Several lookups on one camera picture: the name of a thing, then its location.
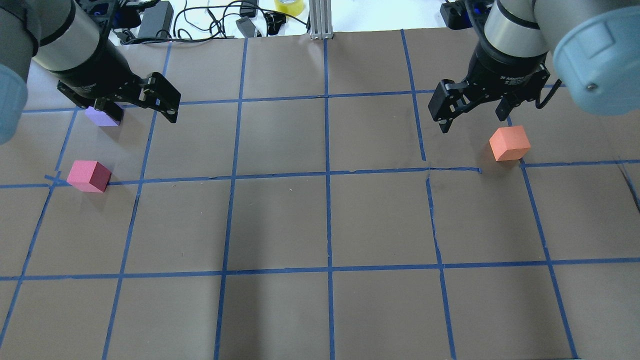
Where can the black power adapter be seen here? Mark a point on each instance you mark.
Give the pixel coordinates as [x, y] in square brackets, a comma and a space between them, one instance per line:
[156, 21]

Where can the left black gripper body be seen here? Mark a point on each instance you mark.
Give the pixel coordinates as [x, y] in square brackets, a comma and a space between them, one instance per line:
[96, 70]

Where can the orange foam block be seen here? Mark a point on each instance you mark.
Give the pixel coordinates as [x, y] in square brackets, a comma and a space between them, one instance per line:
[509, 143]

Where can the pink foam block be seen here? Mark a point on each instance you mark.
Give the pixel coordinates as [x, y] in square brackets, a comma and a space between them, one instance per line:
[89, 176]

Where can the yellow tape roll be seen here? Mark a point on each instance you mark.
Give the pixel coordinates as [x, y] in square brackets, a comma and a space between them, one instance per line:
[289, 7]

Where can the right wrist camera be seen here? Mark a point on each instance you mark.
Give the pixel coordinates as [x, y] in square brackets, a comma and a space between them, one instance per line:
[463, 14]

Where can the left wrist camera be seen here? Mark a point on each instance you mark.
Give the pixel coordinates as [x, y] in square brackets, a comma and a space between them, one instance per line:
[112, 14]

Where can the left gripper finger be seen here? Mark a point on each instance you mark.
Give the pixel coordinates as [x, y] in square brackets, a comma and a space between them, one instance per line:
[159, 94]
[103, 103]

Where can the purple foam block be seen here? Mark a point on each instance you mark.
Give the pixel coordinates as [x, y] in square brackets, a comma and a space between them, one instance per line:
[106, 118]

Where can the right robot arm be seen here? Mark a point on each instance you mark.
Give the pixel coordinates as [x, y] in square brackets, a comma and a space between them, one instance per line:
[527, 49]

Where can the aluminium frame post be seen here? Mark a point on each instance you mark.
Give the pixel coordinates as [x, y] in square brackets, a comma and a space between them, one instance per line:
[320, 20]

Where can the grey connector box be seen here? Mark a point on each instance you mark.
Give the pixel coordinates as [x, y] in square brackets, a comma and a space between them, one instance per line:
[247, 28]

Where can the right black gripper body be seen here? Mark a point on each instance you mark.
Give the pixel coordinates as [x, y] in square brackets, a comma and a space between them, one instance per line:
[502, 67]

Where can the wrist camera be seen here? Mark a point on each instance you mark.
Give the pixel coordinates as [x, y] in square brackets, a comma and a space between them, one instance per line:
[112, 14]
[463, 14]

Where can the brown paper mat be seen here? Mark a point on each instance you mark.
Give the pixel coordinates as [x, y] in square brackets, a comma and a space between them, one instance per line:
[306, 207]

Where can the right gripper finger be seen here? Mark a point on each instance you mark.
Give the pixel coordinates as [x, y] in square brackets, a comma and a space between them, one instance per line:
[506, 105]
[449, 101]

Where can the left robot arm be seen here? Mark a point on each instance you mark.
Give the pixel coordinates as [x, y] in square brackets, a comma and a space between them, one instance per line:
[70, 40]

